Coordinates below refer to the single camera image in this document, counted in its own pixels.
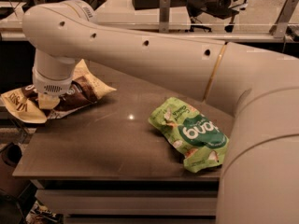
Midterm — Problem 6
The green snack bag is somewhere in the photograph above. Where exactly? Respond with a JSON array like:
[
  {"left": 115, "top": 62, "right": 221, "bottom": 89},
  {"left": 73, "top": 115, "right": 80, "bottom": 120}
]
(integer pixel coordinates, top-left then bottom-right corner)
[{"left": 149, "top": 97, "right": 229, "bottom": 173}]

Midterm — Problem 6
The black office chair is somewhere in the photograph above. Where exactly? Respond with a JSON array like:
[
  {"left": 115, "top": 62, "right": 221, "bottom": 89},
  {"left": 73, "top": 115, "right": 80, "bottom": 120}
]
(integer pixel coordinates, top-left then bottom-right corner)
[{"left": 186, "top": 0, "right": 283, "bottom": 34}]

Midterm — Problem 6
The right metal rail bracket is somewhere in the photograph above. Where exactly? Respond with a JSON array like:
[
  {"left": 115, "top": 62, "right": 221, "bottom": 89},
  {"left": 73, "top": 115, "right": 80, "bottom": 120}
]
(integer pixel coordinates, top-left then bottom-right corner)
[{"left": 269, "top": 0, "right": 299, "bottom": 39}]

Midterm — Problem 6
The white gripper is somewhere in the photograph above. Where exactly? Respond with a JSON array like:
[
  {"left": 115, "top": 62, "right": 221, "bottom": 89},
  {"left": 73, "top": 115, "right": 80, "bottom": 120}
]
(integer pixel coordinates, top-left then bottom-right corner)
[{"left": 33, "top": 64, "right": 74, "bottom": 110}]

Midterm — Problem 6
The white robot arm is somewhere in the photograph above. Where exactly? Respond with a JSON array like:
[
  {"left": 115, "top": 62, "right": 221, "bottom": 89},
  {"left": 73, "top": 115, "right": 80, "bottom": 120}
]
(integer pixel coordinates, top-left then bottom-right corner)
[{"left": 22, "top": 0, "right": 299, "bottom": 224}]

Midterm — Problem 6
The middle metal rail bracket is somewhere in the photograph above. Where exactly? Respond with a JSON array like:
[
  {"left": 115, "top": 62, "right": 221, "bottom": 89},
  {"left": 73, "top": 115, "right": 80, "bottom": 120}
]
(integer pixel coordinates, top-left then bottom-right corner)
[{"left": 159, "top": 0, "right": 171, "bottom": 33}]

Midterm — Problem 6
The dark bin at left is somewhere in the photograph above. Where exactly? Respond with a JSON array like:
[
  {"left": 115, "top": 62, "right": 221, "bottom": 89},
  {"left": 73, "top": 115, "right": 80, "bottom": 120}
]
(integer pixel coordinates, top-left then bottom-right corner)
[{"left": 0, "top": 142, "right": 37, "bottom": 224}]

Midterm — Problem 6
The brown chip bag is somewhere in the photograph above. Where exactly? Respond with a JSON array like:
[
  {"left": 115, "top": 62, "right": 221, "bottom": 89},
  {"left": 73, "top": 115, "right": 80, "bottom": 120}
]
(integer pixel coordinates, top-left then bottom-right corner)
[{"left": 1, "top": 60, "right": 115, "bottom": 124}]

